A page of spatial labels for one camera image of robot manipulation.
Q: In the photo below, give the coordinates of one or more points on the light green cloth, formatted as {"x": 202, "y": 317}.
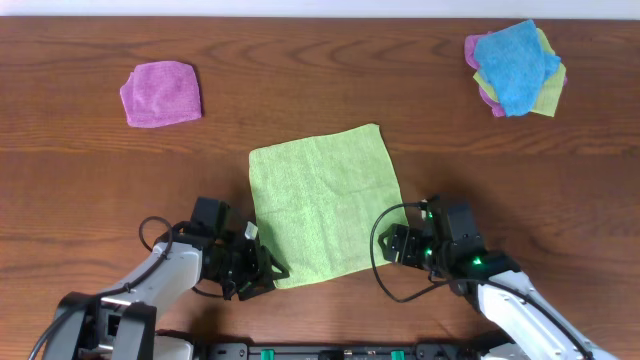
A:
{"x": 318, "y": 199}

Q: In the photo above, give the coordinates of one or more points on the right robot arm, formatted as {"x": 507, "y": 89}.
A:
{"x": 503, "y": 293}

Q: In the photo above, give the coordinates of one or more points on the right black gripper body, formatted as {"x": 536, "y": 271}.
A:
{"x": 417, "y": 251}

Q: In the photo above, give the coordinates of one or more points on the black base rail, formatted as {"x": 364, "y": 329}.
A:
{"x": 340, "y": 351}

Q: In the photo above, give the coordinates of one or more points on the yellow-green cloth in pile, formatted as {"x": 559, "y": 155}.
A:
{"x": 550, "y": 95}

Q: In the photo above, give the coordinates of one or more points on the purple cloth in pile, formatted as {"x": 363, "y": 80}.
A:
{"x": 472, "y": 50}

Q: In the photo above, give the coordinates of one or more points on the blue cloth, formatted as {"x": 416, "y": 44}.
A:
{"x": 517, "y": 70}

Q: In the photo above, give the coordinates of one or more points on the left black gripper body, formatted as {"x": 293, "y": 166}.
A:
{"x": 242, "y": 270}

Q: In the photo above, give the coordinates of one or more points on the folded purple cloth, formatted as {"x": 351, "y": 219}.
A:
{"x": 161, "y": 93}

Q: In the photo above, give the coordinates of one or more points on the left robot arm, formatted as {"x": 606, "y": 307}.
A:
{"x": 120, "y": 321}

